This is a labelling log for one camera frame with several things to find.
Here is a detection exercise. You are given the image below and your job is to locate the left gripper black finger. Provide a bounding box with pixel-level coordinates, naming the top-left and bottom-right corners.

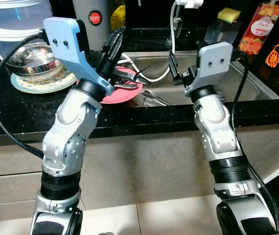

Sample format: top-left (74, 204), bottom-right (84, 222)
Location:
top-left (106, 32), bottom-right (120, 57)
top-left (115, 26), bottom-right (127, 54)

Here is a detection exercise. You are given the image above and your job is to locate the black chopstick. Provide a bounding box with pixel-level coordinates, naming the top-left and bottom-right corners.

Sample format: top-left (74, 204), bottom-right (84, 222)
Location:
top-left (127, 65), bottom-right (151, 78)

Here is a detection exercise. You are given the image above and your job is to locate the pink plate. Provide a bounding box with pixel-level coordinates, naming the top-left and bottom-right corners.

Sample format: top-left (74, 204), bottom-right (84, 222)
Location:
top-left (100, 66), bottom-right (144, 104)

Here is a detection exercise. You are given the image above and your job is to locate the lemon print plate teal rim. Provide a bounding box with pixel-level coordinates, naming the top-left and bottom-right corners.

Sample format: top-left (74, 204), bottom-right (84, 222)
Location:
top-left (10, 69), bottom-right (77, 94)

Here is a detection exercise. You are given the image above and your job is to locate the steel bowl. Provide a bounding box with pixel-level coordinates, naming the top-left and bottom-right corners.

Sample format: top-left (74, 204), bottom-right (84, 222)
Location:
top-left (6, 43), bottom-right (64, 76)

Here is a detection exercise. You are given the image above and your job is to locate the grey flask red badge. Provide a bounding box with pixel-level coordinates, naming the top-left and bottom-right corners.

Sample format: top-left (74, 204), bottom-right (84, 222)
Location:
top-left (72, 0), bottom-right (111, 52)

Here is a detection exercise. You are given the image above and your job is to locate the yellow oil bottle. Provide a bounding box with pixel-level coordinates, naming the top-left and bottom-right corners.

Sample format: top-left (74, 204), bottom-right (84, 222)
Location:
top-left (110, 0), bottom-right (126, 32)

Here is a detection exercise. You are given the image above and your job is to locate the chrome tap nozzle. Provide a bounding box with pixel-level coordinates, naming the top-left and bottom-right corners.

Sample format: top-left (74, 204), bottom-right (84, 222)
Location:
top-left (173, 15), bottom-right (183, 40)

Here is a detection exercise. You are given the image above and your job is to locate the clear plastic sponge holder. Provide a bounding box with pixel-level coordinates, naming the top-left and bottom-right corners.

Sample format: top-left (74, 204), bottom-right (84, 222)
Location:
top-left (204, 20), bottom-right (238, 46)

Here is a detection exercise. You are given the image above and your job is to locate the white tap head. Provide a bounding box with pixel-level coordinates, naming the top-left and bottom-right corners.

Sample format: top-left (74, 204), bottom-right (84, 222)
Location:
top-left (176, 0), bottom-right (203, 9)

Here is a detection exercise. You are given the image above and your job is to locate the stainless steel sink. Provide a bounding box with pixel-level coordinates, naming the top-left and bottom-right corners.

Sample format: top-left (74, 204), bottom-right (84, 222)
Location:
top-left (117, 49), bottom-right (279, 107)

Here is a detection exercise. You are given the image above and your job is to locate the yellow green sponge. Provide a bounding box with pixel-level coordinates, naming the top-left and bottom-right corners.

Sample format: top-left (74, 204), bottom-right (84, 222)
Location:
top-left (217, 7), bottom-right (240, 24)

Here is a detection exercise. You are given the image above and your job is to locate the peach dish soap bottle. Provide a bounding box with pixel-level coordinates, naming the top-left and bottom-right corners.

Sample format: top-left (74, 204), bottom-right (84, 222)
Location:
top-left (238, 0), bottom-right (279, 55)

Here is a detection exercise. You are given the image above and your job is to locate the translucent white water container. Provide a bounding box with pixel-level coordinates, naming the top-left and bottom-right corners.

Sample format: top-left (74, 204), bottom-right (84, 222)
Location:
top-left (0, 0), bottom-right (54, 60)

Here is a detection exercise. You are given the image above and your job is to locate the white tap hose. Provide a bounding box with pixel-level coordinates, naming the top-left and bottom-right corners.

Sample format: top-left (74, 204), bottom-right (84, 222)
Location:
top-left (117, 2), bottom-right (179, 83)

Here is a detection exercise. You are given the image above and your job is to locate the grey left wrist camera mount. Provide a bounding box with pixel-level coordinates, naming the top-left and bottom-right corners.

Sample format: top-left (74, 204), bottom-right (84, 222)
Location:
top-left (43, 17), bottom-right (115, 96)

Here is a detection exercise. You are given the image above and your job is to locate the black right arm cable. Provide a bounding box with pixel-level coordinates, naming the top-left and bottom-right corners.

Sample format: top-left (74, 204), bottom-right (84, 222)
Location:
top-left (228, 49), bottom-right (279, 235)

